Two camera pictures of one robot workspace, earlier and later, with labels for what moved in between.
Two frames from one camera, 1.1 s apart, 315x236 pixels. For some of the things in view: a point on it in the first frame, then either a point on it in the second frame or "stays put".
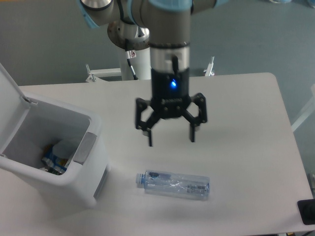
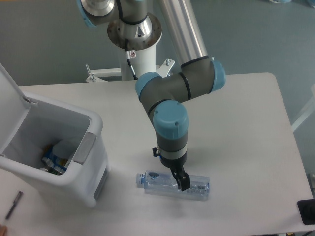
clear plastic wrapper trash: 65,149 stays put
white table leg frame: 307,112 stays put
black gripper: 170,93 to 182,177
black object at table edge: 306,209 stays put
